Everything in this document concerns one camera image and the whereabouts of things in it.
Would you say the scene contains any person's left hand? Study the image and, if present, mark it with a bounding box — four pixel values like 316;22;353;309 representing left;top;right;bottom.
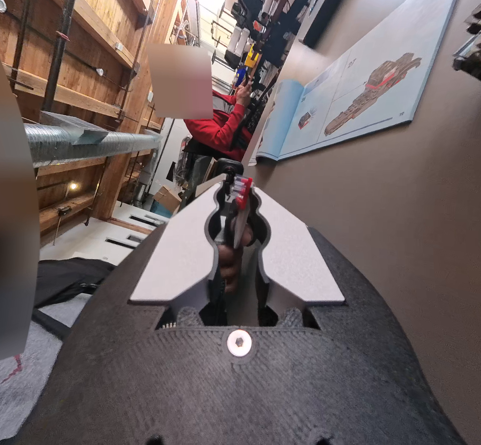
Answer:
217;225;256;294

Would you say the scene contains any yellow storage bin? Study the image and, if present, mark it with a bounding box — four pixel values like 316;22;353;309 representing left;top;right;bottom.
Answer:
244;44;262;69

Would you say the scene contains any black patterned bag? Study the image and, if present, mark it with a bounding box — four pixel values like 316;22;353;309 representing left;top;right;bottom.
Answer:
244;80;283;142

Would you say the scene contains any grey desk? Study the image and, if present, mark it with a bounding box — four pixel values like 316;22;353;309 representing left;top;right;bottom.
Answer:
240;0;481;438

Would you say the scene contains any silver ventilation duct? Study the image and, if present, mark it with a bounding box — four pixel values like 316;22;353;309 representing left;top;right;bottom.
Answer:
22;110;163;168

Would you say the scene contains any partly built brick model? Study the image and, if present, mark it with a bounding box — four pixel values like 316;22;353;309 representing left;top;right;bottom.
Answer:
452;12;481;72

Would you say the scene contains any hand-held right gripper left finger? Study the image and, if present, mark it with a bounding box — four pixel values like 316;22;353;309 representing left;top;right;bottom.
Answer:
129;181;228;318

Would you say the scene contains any black ceiling pipe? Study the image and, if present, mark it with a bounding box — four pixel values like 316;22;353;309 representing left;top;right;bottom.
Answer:
41;0;84;114

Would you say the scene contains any red and clear brick assembly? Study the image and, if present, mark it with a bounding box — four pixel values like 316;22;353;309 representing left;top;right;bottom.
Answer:
231;175;254;210

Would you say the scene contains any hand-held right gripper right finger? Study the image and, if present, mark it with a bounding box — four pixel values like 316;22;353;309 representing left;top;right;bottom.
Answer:
249;186;346;318

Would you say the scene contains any black power bank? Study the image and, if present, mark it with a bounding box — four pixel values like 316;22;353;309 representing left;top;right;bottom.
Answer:
302;0;364;50

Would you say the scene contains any cardboard box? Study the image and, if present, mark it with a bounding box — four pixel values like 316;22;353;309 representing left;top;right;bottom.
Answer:
153;184;183;213

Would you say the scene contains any light blue instruction booklet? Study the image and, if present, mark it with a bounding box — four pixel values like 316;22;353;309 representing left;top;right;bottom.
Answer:
255;0;471;164

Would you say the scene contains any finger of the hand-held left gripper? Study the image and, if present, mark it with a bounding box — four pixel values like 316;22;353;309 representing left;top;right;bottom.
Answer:
233;206;251;249
195;173;229;204

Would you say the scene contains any person's clothed torso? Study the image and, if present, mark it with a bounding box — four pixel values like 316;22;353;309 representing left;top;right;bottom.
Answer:
0;256;118;439

